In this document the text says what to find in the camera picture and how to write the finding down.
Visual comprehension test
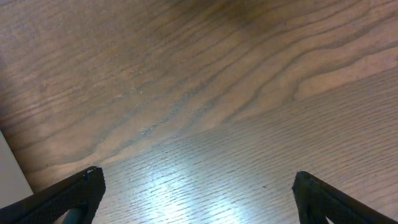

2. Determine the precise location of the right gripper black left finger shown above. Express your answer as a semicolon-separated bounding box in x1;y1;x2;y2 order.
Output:
1;166;106;224

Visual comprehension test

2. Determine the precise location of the white cardboard box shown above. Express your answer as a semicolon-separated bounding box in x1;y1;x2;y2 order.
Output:
0;133;33;208

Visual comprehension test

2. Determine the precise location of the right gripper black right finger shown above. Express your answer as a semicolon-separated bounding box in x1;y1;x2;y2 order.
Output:
292;171;397;224

